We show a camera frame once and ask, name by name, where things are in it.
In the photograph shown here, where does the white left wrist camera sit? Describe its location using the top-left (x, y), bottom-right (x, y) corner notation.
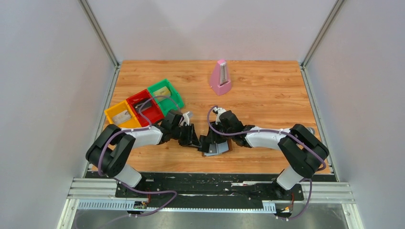
top-left (180, 111), bottom-right (193, 126)

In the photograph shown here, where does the pink metronome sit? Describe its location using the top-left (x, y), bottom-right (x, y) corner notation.
top-left (209, 59), bottom-right (232, 96)

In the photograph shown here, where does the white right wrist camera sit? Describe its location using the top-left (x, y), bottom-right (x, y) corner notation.
top-left (213, 106), bottom-right (226, 124)

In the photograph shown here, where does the green plastic bin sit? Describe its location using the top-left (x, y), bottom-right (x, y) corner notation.
top-left (147, 79), bottom-right (184, 116)

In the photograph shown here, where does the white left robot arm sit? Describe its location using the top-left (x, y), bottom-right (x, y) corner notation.
top-left (85, 110), bottom-right (201, 187)

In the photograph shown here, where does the red plastic bin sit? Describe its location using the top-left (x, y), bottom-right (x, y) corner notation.
top-left (126, 89), bottom-right (164, 127)

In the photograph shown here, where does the gold card in green bin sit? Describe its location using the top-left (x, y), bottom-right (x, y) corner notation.
top-left (153, 86), bottom-right (171, 102)

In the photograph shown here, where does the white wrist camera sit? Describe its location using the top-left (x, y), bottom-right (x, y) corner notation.
top-left (180, 111), bottom-right (193, 126)
top-left (213, 106), bottom-right (226, 124)

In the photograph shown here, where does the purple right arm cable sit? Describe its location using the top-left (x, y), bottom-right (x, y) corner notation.
top-left (207, 105), bottom-right (327, 221)

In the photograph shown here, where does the yellow plastic bin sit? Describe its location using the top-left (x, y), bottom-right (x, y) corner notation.
top-left (104, 100), bottom-right (141, 128)

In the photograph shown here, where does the silver card in yellow bin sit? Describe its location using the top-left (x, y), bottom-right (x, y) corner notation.
top-left (112, 110), bottom-right (131, 125)

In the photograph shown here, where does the black mounting rail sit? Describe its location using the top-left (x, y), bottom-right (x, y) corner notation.
top-left (68, 172), bottom-right (304, 214)

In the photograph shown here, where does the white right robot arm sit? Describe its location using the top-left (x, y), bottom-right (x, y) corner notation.
top-left (201, 106), bottom-right (330, 190)

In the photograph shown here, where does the brown leather card holder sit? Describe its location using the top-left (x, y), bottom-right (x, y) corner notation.
top-left (202, 140), bottom-right (232, 156)

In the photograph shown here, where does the black microphone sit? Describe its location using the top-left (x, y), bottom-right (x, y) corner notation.
top-left (307, 127), bottom-right (316, 135)

